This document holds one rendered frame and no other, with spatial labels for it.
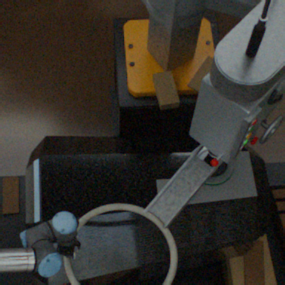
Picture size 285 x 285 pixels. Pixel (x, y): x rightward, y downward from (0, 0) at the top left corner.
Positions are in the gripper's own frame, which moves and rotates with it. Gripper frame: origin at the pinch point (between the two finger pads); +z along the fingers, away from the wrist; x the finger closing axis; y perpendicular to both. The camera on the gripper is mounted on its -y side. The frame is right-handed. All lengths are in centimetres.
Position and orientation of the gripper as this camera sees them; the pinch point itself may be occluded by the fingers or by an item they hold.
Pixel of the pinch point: (69, 249)
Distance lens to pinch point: 244.2
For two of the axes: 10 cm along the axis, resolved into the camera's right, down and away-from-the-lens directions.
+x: 9.8, 2.0, -0.3
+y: -2.0, 8.7, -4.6
